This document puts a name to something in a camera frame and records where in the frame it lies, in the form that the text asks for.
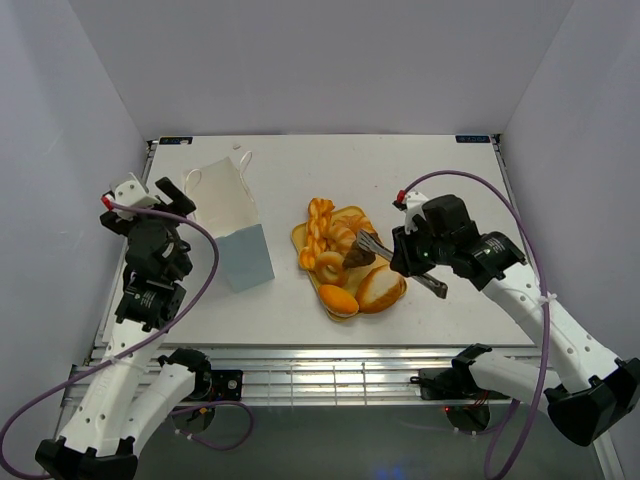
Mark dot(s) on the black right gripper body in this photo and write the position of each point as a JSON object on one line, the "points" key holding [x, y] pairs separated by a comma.
{"points": [[419, 251]]}

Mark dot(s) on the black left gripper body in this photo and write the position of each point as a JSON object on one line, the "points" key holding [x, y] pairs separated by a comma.
{"points": [[109, 219]]}

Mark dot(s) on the blue white paper bag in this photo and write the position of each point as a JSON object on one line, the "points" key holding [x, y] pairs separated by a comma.
{"points": [[225, 207]]}

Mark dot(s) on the metal serving tongs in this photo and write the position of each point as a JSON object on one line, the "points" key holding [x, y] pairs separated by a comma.
{"points": [[367, 242]]}

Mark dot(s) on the brown chocolate croissant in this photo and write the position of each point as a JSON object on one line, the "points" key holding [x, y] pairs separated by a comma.
{"points": [[358, 257]]}

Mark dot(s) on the small plain donut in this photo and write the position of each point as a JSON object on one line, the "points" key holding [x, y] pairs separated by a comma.
{"points": [[329, 270]]}

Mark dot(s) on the orange round bun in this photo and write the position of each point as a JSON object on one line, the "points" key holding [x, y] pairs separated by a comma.
{"points": [[338, 301]]}

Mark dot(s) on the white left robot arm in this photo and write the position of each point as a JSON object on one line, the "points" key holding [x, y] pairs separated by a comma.
{"points": [[106, 435]]}

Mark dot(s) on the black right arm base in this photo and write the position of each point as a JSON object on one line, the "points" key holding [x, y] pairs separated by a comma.
{"points": [[448, 384]]}

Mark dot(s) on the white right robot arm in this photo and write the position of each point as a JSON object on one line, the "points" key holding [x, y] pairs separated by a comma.
{"points": [[590, 388]]}

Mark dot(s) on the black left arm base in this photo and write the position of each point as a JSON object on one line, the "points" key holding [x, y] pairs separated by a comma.
{"points": [[218, 385]]}

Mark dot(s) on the sugar dusted oval bread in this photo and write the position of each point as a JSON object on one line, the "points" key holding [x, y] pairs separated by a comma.
{"points": [[379, 290]]}

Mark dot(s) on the orange twisted bread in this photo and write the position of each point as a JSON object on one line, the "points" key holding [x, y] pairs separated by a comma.
{"points": [[317, 225]]}

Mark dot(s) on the blue table corner sticker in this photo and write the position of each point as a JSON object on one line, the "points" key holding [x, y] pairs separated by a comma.
{"points": [[175, 140]]}

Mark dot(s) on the blue sticker right corner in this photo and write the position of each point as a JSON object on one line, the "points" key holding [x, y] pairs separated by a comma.
{"points": [[472, 139]]}

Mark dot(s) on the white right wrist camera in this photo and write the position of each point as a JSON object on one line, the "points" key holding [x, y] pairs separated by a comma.
{"points": [[411, 203]]}

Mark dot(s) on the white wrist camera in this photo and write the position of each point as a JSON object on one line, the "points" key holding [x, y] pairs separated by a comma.
{"points": [[128, 192], [411, 203]]}

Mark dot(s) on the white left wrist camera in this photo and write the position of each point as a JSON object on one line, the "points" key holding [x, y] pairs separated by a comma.
{"points": [[128, 192]]}

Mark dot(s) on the glazed ring pastry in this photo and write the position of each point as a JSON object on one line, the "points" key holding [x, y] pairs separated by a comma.
{"points": [[343, 231]]}

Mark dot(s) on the aluminium frame rail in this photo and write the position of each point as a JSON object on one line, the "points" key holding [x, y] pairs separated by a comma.
{"points": [[334, 377]]}

